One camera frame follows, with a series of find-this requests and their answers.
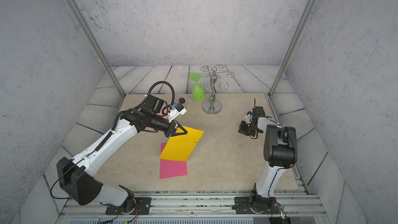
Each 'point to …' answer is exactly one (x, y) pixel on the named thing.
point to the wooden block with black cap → (182, 100)
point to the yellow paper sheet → (180, 146)
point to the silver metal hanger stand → (213, 106)
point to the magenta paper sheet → (170, 168)
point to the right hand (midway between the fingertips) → (241, 129)
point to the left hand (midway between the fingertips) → (187, 133)
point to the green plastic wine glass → (198, 90)
